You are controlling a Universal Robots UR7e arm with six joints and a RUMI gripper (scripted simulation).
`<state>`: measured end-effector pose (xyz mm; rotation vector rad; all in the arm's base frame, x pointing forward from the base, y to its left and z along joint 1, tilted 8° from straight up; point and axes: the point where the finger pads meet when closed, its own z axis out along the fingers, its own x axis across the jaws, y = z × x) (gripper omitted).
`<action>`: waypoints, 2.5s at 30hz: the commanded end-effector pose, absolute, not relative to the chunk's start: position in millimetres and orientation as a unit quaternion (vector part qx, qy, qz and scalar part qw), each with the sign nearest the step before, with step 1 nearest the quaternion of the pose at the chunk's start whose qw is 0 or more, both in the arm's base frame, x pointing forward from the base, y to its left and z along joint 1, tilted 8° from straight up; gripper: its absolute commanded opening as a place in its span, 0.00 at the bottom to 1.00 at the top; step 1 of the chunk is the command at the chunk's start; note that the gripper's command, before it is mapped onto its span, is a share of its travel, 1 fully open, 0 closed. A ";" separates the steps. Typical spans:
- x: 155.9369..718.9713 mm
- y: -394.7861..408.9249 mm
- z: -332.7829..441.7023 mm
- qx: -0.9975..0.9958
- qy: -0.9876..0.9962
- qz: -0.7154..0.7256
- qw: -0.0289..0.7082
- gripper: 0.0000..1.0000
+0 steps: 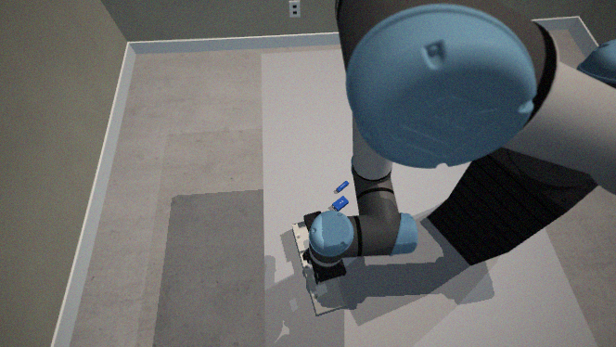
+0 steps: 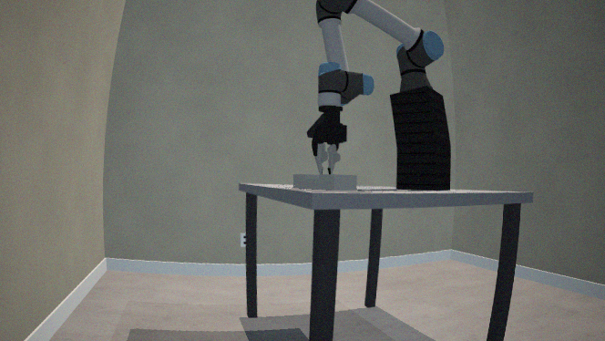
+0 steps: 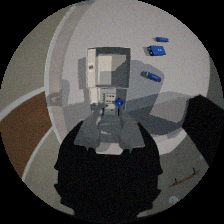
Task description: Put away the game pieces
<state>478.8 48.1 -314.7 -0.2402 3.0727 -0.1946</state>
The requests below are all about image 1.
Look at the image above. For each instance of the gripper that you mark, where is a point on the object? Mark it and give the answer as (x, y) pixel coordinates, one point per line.
(322, 273)

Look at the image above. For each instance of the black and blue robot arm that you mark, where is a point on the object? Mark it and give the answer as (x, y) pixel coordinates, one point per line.
(450, 81)

